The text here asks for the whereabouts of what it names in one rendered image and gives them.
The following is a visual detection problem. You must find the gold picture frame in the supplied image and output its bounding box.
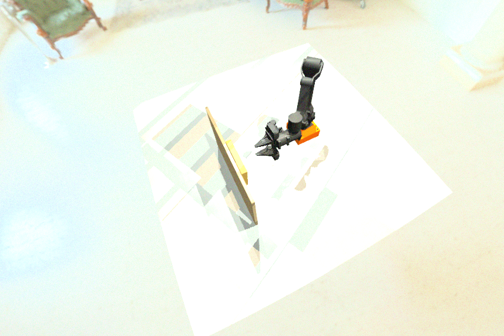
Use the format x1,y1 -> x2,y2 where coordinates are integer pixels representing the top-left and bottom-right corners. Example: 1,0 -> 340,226
226,140 -> 248,185

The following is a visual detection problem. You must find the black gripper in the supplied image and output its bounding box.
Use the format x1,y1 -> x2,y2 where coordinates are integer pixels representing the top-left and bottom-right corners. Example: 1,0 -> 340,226
254,123 -> 292,161

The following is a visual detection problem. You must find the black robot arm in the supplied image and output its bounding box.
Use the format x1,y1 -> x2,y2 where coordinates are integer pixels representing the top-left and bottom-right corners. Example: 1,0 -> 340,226
287,56 -> 324,142

